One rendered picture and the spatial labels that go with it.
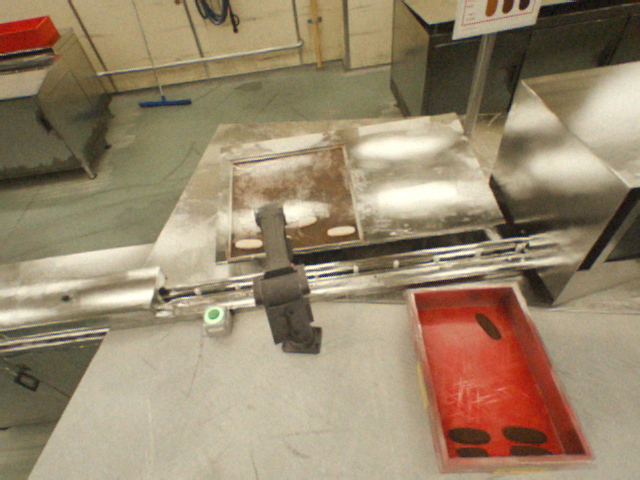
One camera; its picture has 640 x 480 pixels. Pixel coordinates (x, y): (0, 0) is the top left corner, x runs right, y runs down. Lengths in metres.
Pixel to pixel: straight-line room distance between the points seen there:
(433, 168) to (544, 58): 1.71
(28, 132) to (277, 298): 3.30
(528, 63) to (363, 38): 1.96
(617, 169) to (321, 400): 0.92
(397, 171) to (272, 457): 1.09
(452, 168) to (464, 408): 0.89
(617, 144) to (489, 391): 0.69
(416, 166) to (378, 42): 3.09
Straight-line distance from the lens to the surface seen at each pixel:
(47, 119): 3.69
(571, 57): 3.25
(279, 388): 1.16
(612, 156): 1.12
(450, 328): 1.24
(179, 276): 1.51
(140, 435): 1.27
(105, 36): 5.07
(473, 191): 1.53
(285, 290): 0.70
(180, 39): 4.86
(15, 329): 1.58
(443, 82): 2.89
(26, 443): 2.57
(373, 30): 4.51
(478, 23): 1.76
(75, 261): 1.82
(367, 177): 1.52
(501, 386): 1.19
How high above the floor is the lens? 1.89
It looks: 48 degrees down
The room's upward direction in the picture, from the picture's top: 9 degrees counter-clockwise
